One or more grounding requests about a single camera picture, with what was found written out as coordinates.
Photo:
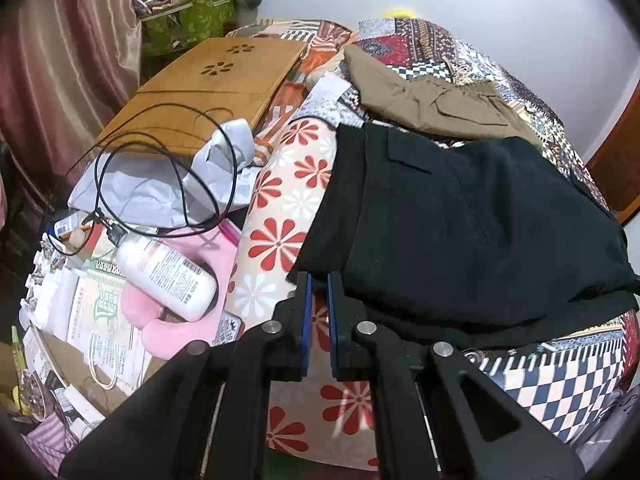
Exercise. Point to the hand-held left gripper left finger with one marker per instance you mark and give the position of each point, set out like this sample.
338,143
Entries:
308,325

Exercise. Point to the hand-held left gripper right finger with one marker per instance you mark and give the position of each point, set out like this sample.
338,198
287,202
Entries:
333,330

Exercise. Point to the black pants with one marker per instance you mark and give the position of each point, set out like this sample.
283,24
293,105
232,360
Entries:
450,220

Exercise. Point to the olive pants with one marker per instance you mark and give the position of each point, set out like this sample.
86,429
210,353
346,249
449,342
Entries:
415,105

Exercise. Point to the floral cushion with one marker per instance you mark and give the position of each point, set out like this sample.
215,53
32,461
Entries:
280,200

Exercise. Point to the white lotion bottle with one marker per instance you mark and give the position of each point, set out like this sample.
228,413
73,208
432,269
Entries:
165,275

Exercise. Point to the green printed paper bag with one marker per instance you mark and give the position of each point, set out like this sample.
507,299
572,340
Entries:
100,320

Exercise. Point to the patchwork blanket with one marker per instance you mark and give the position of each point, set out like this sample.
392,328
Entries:
550,385

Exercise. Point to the wooden lap board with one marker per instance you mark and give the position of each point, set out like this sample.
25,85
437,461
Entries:
200,95

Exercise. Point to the white tube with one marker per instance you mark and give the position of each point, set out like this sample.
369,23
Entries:
67,227

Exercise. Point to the pink striped cloth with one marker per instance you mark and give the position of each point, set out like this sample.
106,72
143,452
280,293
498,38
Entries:
47,445

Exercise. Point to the green patterned box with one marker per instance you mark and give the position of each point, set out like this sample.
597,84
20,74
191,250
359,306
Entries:
200,20

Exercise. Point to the yellow object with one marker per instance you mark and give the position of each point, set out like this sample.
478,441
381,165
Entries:
398,11

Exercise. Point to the wooden door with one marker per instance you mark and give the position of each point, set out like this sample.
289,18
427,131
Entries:
620,170

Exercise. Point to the pink curtain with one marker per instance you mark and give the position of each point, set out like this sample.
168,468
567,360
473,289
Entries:
60,60

